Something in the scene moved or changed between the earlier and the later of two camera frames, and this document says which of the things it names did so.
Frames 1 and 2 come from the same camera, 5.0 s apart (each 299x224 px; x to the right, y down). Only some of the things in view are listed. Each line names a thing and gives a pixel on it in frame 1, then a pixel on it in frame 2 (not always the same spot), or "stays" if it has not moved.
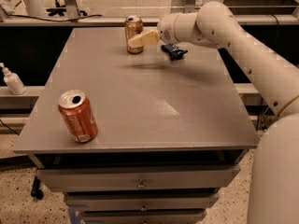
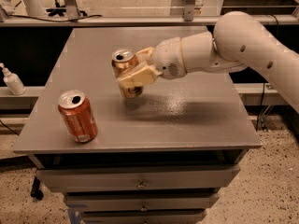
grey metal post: [70, 1] stays
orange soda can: [78, 115] stays
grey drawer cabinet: [170, 134] stays
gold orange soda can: [134, 26] to [124, 60]
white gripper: [165, 29] to [168, 59]
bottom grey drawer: [143, 217] stays
